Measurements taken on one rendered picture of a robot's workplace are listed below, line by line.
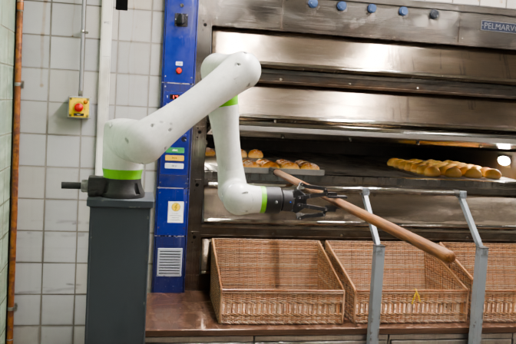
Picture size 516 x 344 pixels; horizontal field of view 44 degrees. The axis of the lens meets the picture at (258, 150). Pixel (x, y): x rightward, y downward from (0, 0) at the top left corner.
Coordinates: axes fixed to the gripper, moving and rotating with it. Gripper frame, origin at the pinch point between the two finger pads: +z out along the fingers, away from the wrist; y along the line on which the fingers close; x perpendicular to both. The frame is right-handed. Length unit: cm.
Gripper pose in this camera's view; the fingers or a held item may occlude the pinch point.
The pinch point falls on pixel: (336, 202)
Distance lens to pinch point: 227.1
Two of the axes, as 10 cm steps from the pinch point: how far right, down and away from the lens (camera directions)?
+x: 2.1, 0.8, -9.7
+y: -0.6, 10.0, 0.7
